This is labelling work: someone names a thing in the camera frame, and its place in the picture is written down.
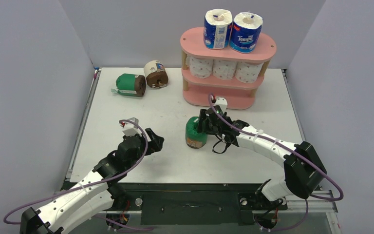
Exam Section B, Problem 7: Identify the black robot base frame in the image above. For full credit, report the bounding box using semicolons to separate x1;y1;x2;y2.
87;182;336;232

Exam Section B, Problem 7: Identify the floral white paper roll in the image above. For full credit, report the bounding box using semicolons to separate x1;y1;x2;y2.
212;59;237;80

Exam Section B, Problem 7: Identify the blue paper roll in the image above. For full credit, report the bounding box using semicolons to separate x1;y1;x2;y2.
203;9;233;49

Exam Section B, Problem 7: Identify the pink three-tier shelf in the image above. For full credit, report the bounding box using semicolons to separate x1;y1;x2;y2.
180;27;277;110

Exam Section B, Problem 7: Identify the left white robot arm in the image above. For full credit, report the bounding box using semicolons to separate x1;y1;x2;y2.
19;128;164;234

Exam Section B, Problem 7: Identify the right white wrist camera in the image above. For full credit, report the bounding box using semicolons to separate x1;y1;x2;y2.
211;96;228;113

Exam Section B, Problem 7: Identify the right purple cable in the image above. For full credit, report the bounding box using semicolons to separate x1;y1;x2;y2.
207;94;344;233

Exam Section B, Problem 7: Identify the green brown roll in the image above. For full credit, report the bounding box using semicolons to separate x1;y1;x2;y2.
185;117;207;149
111;73;147;97

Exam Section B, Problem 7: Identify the beige brown paper roll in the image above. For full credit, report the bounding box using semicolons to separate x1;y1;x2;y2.
144;60;168;89

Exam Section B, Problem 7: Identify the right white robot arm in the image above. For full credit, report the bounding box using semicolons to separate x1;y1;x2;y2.
197;106;326;208

